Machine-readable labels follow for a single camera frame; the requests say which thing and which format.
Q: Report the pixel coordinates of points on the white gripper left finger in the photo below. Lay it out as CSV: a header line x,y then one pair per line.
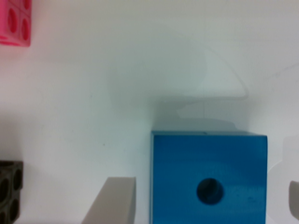
x,y
115,203

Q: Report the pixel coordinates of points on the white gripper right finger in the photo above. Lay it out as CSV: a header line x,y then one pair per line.
x,y
294,198

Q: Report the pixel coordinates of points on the blue square block with hole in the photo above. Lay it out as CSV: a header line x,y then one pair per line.
x,y
208,178

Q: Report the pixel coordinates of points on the black linking cube block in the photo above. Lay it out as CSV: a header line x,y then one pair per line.
x,y
11,181

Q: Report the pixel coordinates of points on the pink linking cube block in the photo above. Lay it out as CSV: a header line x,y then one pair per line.
x,y
15,22

